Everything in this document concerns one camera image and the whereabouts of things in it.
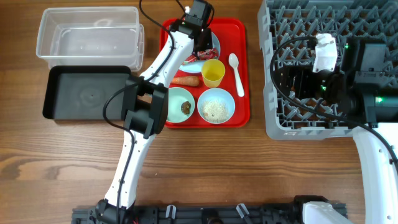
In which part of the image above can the red snack wrapper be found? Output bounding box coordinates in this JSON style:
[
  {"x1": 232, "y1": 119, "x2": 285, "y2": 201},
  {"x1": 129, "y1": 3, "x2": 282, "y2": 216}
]
[{"x1": 182, "y1": 48, "x2": 219, "y2": 65}]

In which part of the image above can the yellow plastic cup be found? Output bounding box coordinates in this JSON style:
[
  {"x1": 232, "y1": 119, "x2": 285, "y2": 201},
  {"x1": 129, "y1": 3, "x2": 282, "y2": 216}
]
[{"x1": 201, "y1": 59, "x2": 225, "y2": 88}]

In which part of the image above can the light blue bowl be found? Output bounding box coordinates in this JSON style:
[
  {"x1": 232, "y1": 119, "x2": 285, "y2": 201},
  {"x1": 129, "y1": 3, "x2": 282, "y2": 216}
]
[{"x1": 197, "y1": 88, "x2": 236, "y2": 124}]

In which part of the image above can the mint green bowl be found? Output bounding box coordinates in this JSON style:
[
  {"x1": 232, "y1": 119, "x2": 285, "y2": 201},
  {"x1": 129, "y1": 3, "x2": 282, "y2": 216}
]
[{"x1": 167, "y1": 87, "x2": 195, "y2": 123}]

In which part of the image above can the brown food scrap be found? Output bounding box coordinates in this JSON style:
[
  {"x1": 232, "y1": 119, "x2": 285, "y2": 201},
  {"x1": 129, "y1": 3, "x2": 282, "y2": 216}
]
[{"x1": 181, "y1": 101, "x2": 192, "y2": 115}]

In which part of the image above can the rice grains pile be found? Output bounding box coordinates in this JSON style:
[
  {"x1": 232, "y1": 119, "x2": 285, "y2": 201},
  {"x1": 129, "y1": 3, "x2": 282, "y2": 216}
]
[{"x1": 201, "y1": 100, "x2": 229, "y2": 123}]

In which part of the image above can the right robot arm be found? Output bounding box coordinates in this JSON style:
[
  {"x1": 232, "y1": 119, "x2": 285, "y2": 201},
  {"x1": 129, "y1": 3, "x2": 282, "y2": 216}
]
[{"x1": 270, "y1": 36, "x2": 397, "y2": 223}]

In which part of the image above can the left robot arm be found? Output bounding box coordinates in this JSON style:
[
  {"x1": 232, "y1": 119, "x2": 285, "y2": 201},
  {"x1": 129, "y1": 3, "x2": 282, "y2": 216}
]
[{"x1": 95, "y1": 1, "x2": 215, "y2": 223}]

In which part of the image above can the grey dishwasher rack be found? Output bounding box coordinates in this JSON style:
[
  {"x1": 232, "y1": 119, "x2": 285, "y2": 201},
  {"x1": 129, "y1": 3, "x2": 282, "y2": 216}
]
[{"x1": 257, "y1": 0, "x2": 397, "y2": 140}]

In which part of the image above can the light blue plate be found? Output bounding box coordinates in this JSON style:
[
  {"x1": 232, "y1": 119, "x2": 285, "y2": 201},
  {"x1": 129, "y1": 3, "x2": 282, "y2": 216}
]
[{"x1": 179, "y1": 33, "x2": 221, "y2": 73}]

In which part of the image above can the white plastic spoon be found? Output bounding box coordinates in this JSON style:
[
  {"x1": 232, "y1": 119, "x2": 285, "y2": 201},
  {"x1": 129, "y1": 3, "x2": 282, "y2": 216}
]
[{"x1": 228, "y1": 53, "x2": 245, "y2": 97}]

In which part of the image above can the orange carrot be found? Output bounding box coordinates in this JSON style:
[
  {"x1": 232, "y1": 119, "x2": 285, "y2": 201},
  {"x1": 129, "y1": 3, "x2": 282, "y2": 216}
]
[{"x1": 171, "y1": 76, "x2": 200, "y2": 86}]

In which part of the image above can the red serving tray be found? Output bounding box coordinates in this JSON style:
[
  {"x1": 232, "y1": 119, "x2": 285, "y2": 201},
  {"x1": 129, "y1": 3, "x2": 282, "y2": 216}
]
[{"x1": 165, "y1": 17, "x2": 250, "y2": 129}]

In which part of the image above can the clear plastic bin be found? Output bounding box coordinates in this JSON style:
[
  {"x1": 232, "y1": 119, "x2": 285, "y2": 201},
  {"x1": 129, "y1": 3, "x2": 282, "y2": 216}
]
[{"x1": 36, "y1": 6, "x2": 144, "y2": 72}]

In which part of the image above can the black plastic tray bin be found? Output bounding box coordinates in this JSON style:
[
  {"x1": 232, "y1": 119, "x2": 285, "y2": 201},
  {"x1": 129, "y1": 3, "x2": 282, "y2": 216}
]
[{"x1": 42, "y1": 65, "x2": 131, "y2": 120}]

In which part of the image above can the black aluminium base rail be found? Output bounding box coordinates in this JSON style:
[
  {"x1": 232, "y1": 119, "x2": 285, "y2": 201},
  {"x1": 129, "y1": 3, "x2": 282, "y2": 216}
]
[{"x1": 71, "y1": 203, "x2": 303, "y2": 224}]

